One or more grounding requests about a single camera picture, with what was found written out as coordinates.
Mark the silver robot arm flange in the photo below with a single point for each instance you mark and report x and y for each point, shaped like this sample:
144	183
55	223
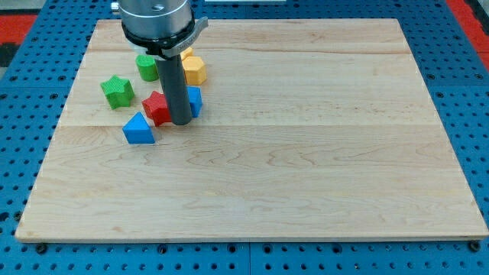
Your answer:
159	28

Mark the blue cube block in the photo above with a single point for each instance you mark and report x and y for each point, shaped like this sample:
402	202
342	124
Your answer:
195	100

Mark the wooden board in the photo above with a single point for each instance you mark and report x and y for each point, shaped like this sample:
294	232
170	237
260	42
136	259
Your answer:
310	130

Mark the yellow hexagon block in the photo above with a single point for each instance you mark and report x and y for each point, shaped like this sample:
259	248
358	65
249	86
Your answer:
195	71

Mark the red star block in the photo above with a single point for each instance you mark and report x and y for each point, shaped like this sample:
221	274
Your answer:
156	109

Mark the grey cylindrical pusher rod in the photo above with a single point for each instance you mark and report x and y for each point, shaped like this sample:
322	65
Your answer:
173	82

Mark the small yellow block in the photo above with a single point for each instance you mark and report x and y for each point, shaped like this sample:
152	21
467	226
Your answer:
188	52

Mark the blue triangular prism block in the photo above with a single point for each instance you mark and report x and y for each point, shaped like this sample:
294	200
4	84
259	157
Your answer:
138	131

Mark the green cylinder block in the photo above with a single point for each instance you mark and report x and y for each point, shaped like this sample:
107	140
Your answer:
147	68

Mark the green star block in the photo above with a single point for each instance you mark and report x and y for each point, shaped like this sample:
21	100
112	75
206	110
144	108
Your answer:
118	92

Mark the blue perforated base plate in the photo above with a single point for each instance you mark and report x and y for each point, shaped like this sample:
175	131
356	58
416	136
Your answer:
34	89

